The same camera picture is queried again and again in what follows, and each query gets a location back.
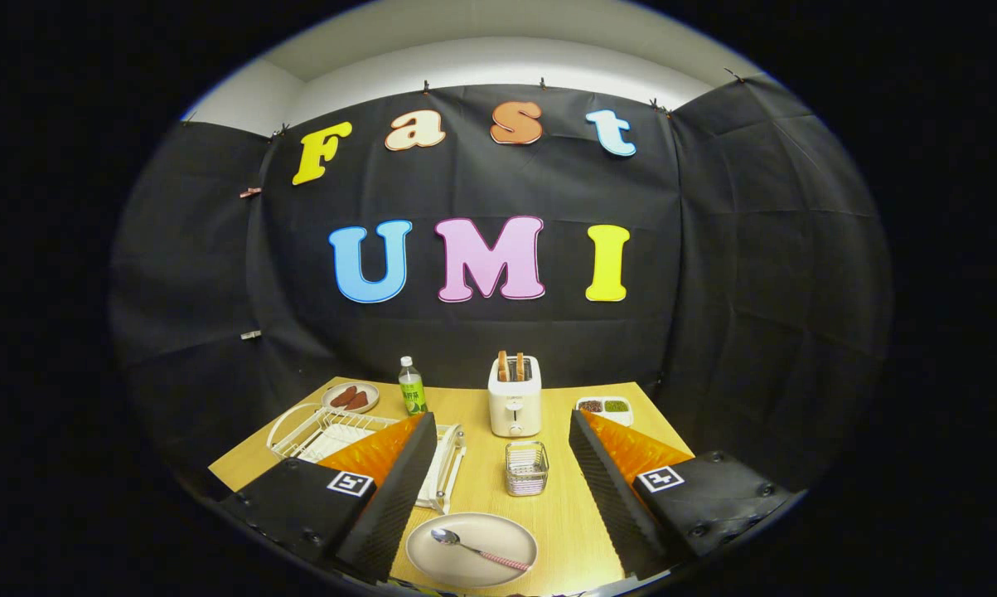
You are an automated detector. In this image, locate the black backdrop cloth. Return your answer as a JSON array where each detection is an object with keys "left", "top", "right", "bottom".
[{"left": 109, "top": 73, "right": 893, "bottom": 498}]

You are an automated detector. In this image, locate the white toaster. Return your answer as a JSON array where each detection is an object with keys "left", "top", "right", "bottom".
[{"left": 487, "top": 356, "right": 543, "bottom": 439}]

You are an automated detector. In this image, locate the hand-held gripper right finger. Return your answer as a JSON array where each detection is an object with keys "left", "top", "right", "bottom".
[{"left": 569, "top": 409, "right": 797, "bottom": 581}]

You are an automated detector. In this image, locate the metal wire basket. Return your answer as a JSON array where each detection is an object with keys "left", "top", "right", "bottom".
[{"left": 504, "top": 440, "right": 550, "bottom": 498}]

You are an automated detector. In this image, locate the grey plate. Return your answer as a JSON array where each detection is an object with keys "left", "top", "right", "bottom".
[{"left": 405, "top": 512, "right": 539, "bottom": 589}]

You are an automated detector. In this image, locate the white wire dish rack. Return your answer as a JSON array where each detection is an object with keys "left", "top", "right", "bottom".
[{"left": 266, "top": 403, "right": 467, "bottom": 515}]

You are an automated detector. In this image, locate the white divided bean dish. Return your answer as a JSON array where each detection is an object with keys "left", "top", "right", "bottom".
[{"left": 575, "top": 396, "right": 634, "bottom": 428}]

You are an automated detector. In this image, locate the pink-handled metal spoon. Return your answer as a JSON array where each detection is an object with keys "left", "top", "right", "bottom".
[{"left": 430, "top": 528, "right": 532, "bottom": 573}]

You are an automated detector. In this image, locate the green label drink bottle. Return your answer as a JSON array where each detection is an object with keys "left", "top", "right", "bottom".
[{"left": 398, "top": 357, "right": 428, "bottom": 415}]

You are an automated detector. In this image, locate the small grey dish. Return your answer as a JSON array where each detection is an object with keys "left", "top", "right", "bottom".
[{"left": 321, "top": 381, "right": 380, "bottom": 414}]

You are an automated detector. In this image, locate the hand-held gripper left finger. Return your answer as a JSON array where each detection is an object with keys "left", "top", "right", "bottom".
[{"left": 216, "top": 412, "right": 438, "bottom": 584}]

